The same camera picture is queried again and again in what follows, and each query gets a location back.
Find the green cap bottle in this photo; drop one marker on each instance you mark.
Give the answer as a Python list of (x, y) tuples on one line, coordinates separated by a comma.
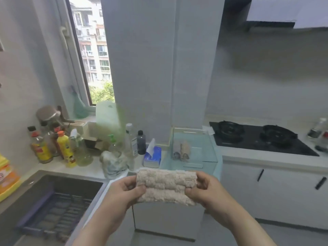
[(112, 143)]

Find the pale green cutting board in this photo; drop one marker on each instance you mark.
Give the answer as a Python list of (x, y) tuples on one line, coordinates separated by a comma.
[(109, 120)]

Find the clear bottle green label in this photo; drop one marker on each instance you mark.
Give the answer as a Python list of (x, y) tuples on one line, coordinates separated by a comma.
[(316, 129)]

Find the beige knife block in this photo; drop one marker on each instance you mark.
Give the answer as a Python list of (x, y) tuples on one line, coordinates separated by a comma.
[(77, 125)]

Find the cluster of red cap bottles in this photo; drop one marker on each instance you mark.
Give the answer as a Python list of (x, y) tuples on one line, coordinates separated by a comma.
[(323, 140)]

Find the sauce bottle black cap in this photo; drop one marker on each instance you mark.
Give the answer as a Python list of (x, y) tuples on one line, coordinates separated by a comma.
[(32, 129)]

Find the person's left hand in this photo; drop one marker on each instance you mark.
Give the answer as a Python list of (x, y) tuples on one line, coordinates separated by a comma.
[(120, 199)]

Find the grey fluffy towel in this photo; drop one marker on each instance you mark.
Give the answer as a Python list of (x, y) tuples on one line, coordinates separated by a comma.
[(176, 151)]

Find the yellow squeeze bottle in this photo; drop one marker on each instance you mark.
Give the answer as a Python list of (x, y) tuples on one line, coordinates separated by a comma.
[(65, 148)]

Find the clear plastic storage bin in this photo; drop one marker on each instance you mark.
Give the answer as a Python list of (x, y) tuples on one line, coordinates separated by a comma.
[(205, 151)]

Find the range hood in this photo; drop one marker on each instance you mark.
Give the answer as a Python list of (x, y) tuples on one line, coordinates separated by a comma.
[(282, 12)]

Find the white folded cloth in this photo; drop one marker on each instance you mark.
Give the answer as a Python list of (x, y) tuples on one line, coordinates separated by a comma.
[(210, 130)]

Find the yellow detergent bottle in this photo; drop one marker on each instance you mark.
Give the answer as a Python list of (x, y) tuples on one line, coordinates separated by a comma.
[(7, 176)]

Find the beige fluffy towel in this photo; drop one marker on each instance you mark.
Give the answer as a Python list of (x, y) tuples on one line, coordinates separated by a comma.
[(164, 185), (186, 149)]

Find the window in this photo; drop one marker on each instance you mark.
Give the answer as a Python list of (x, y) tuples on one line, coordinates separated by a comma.
[(89, 48)]

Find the blue white plastic packet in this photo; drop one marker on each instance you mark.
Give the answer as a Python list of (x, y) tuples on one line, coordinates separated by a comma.
[(153, 157)]

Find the black burner grate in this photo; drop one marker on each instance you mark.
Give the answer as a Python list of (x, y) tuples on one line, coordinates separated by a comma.
[(278, 134), (230, 129)]

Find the clear bottle white cap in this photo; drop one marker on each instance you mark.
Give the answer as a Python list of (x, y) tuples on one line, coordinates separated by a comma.
[(130, 143)]

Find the grey kitchen sink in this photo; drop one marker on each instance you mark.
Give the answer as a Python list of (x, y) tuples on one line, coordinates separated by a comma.
[(25, 187)]

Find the person's right forearm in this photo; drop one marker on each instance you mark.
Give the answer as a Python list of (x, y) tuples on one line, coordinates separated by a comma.
[(251, 228)]

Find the person's left forearm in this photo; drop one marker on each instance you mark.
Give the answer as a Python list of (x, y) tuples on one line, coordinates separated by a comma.
[(94, 233)]

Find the green glass bottle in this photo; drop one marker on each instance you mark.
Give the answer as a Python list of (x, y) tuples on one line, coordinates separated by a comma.
[(80, 107)]

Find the dark bottle black cap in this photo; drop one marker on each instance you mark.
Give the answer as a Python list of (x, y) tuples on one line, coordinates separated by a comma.
[(141, 143)]

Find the dark blue sink rack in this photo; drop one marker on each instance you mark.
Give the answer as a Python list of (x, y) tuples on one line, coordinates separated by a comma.
[(56, 212)]

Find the stainless steel pot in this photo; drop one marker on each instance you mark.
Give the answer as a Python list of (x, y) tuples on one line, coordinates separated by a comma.
[(48, 113)]

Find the brown cardboard box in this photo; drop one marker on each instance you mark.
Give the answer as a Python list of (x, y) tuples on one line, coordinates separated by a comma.
[(94, 143)]

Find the crumpled white plastic bag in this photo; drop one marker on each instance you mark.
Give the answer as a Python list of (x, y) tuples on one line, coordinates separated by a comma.
[(112, 163)]

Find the black gas stove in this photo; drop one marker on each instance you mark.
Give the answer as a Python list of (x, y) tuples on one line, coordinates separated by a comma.
[(256, 146)]

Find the white base cabinet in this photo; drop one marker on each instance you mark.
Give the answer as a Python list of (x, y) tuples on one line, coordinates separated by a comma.
[(282, 197)]

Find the person's right hand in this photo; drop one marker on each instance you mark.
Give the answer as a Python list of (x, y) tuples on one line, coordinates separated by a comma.
[(215, 197)]

